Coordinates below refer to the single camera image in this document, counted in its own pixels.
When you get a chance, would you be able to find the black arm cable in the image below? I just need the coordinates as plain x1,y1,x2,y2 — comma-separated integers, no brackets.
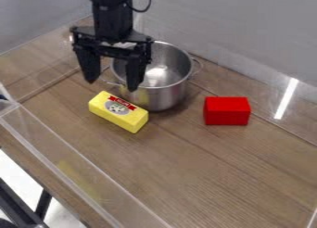
126,0,154,14

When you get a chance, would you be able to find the yellow butter block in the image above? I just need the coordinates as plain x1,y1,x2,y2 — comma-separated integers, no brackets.
88,91,148,133

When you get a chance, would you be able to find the red rectangular block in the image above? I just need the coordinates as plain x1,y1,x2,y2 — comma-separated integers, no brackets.
203,96,251,126

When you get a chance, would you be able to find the silver steel pot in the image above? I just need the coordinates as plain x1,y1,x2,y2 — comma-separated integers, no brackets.
102,41,203,111

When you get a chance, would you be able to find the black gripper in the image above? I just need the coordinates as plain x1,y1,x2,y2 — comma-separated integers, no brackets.
70,0,154,92

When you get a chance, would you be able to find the clear acrylic front barrier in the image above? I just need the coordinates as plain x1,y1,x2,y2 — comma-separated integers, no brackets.
0,84,174,228

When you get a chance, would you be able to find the black table leg frame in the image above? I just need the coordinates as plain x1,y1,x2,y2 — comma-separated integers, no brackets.
0,178,52,228

